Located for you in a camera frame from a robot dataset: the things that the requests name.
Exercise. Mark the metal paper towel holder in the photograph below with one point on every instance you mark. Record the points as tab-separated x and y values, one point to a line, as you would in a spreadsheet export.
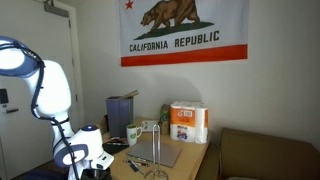
156	150

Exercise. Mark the grey plastic trash bin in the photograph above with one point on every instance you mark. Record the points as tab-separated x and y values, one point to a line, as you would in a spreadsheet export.
119	116

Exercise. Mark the white door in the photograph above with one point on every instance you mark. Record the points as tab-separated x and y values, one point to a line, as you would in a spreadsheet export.
20	140

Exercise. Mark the brown paper bag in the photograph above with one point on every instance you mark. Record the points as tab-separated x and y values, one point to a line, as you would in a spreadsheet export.
103	126

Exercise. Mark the white mug green logo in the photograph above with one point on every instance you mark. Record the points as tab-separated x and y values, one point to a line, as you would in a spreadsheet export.
132	135

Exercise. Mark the California Republic flag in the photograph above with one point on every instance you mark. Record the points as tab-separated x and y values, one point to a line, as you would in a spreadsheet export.
183	30

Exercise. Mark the blue pen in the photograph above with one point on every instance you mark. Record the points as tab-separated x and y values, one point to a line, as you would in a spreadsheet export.
135	167

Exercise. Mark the grey door closer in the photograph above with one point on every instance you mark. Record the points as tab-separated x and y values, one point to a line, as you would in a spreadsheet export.
56	9

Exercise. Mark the silver laptop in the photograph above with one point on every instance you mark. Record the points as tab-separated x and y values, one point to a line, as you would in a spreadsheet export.
156	153

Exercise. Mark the black tablet case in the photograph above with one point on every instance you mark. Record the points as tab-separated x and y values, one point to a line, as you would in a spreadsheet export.
115	149

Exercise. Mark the orange paper towel pack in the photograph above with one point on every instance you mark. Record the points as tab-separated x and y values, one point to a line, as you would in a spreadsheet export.
188	121

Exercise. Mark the brown cardboard tube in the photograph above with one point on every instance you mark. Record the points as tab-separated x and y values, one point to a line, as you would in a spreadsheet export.
130	94

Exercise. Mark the brown sofa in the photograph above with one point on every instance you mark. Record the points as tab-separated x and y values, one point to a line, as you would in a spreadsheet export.
266	156

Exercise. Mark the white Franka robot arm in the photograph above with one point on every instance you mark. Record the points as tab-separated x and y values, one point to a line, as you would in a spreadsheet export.
50	96

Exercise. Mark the green pencil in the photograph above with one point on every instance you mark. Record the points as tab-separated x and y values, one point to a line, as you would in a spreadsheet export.
116	144

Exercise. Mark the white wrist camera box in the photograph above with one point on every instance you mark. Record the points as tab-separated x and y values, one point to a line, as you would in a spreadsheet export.
104	160

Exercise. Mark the red pen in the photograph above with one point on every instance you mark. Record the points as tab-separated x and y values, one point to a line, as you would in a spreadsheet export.
117	139

